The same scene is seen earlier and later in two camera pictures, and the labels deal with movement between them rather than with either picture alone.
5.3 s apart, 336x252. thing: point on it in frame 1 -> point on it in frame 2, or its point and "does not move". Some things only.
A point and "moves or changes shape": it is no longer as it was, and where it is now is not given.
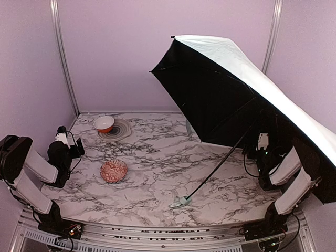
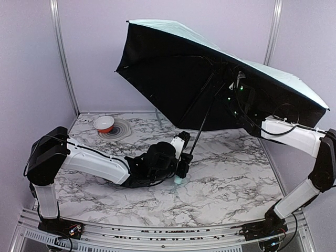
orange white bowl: x=104 y=124 does not move
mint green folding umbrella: x=222 y=93 moves or changes shape
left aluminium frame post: x=53 y=6 does not move
